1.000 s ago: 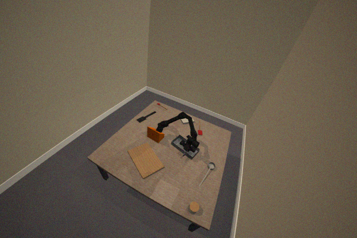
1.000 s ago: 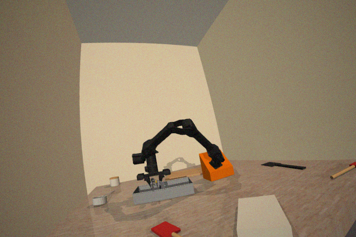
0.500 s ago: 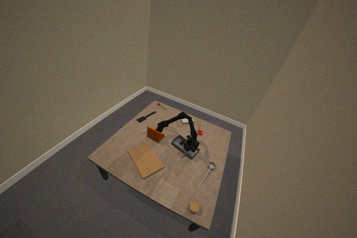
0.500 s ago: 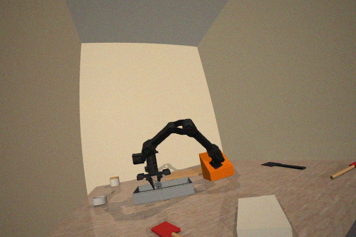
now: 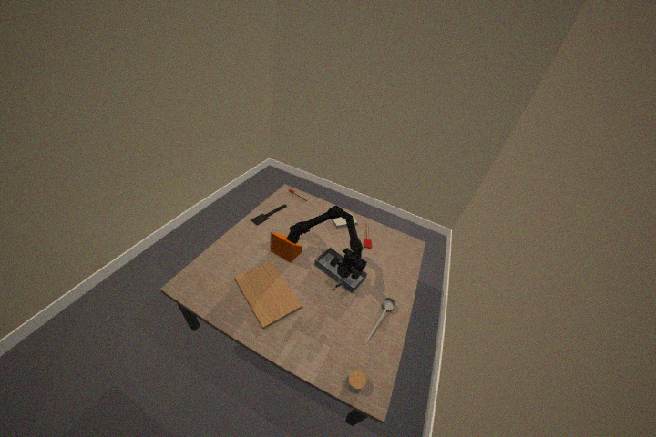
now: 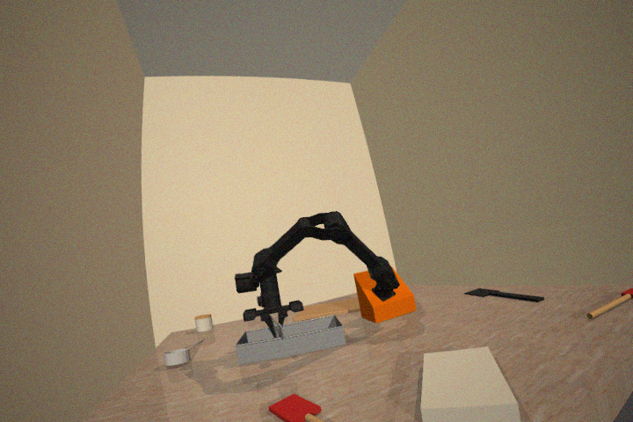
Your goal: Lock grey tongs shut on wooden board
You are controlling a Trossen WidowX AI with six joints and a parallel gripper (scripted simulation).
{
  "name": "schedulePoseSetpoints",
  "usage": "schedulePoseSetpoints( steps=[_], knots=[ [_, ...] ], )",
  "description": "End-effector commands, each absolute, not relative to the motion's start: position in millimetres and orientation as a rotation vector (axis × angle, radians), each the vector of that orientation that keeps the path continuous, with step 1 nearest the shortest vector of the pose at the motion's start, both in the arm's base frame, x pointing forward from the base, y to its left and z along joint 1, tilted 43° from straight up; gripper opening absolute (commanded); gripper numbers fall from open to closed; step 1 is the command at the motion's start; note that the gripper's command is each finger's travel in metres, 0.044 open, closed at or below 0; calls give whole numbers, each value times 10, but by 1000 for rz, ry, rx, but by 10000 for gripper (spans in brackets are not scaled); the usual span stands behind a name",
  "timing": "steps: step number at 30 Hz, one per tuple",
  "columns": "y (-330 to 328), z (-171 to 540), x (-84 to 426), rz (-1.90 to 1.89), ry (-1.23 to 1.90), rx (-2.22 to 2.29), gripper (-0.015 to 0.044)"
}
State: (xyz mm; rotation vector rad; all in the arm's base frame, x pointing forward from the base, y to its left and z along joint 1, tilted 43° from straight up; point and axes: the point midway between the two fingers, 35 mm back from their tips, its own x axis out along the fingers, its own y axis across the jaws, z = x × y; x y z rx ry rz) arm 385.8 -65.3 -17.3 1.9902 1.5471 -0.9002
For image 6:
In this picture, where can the grey saucepan with long handle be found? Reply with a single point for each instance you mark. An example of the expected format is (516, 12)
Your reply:
(178, 356)

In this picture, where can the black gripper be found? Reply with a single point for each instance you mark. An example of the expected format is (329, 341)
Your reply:
(271, 304)

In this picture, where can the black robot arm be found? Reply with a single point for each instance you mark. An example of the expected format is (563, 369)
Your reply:
(265, 263)

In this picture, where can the grey rectangular tin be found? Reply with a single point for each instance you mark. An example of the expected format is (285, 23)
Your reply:
(299, 338)

